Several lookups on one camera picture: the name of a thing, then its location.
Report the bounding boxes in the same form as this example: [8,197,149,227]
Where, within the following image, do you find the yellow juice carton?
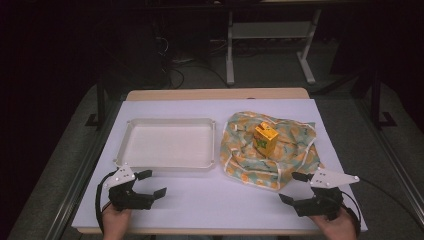
[252,121,280,159]

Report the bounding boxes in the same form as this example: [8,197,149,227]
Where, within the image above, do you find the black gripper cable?
[339,177,424,236]
[94,169,120,235]

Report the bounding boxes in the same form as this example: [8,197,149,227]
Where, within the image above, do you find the orange and green patterned cloth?
[219,110,325,192]

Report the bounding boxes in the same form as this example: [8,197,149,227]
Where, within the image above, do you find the white table mat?
[71,98,368,233]

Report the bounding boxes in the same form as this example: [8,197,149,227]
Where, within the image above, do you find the person's right hand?
[308,209,358,240]

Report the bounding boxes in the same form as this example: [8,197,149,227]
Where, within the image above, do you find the white metal desk frame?
[225,8,324,86]

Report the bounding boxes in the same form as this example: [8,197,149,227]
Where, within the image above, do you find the black metal stand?
[84,81,108,130]
[369,68,398,131]

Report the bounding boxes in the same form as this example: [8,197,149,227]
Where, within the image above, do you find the person's left hand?
[101,203,132,240]

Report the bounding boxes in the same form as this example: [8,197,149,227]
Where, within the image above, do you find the grey metal rail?
[43,99,124,240]
[353,98,424,218]

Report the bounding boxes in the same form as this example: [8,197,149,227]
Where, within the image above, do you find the black floor cables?
[156,34,232,90]

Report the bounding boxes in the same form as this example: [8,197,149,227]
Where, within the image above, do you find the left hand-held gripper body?
[103,164,156,212]

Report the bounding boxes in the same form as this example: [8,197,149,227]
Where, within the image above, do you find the wooden table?
[75,87,322,236]

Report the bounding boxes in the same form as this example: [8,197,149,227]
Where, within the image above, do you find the white plastic tray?
[114,117,217,172]

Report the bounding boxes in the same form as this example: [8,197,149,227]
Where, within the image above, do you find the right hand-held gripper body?
[292,167,361,221]

